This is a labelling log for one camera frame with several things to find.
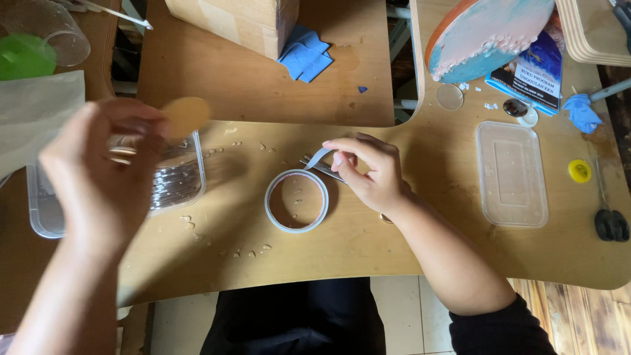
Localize clear plastic container lid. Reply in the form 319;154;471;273
475;121;549;228

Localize white tape roll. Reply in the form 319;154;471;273
264;146;334;234

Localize small white cap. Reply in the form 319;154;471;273
517;107;539;129

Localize yellow bottle cap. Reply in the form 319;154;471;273
568;158;593;184

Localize person's black trousers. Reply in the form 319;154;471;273
199;276;387;355

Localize person's black sleeve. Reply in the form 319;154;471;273
448;294;559;355

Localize clear plastic container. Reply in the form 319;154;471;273
27;130;207;240

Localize blue cloth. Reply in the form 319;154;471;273
277;25;334;83

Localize grey pipe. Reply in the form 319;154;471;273
589;77;631;103

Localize clear round disc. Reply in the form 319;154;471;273
436;83;464;111

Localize person's left hand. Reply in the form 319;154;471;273
38;98;171;253

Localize scattered clear resin droplets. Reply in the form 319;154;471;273
178;140;277;260

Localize cardboard box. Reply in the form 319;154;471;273
165;0;300;61

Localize white stirring stick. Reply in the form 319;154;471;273
69;0;154;31

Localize black handled scissors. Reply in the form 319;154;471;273
593;155;631;243

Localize green round lid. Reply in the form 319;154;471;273
0;34;58;82

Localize dark shiny round piece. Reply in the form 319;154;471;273
502;98;528;118

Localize round blue pink resin board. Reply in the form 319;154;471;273
424;0;557;84

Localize round tan translucent disc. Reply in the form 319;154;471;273
162;97;212;142

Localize wooden tray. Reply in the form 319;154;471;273
555;0;631;68

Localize blue glove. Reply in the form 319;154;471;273
562;93;603;135

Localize blue white book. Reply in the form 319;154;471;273
485;29;565;117

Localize metal tweezers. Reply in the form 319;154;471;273
299;155;347;185

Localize person's right hand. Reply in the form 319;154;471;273
322;132;412;217

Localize grey paper sheet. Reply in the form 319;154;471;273
0;70;86;179

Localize clear plastic cup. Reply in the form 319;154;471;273
0;0;91;68

